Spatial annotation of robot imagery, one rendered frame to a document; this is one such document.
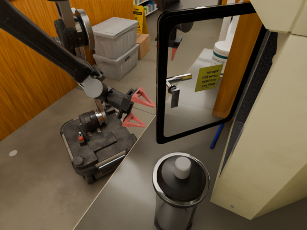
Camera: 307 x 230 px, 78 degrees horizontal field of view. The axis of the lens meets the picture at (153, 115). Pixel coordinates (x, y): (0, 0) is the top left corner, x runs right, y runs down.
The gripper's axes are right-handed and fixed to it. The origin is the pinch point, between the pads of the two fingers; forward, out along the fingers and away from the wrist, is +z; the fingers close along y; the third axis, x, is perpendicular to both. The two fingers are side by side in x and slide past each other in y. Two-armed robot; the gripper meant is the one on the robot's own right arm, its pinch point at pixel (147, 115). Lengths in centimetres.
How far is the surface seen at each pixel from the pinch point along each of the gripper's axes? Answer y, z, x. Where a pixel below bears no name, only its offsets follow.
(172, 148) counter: -7.4, 13.3, -0.8
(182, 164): 16.9, 11.1, -27.1
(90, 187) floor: -115, -19, 22
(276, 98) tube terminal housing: 31.9, 17.7, -21.0
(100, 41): -66, -105, 164
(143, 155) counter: -11.1, 5.0, -6.9
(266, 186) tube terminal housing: 13.9, 30.6, -19.0
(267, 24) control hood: 39.4, 10.0, -21.6
